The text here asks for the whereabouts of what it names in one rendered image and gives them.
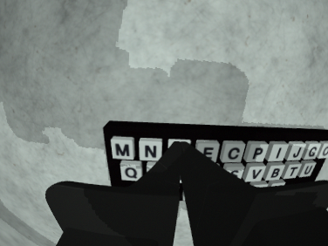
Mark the black keyboard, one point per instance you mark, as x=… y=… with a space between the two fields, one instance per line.
x=261 y=156

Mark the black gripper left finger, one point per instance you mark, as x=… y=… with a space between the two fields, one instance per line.
x=146 y=209

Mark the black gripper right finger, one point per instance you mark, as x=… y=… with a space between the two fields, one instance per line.
x=223 y=209

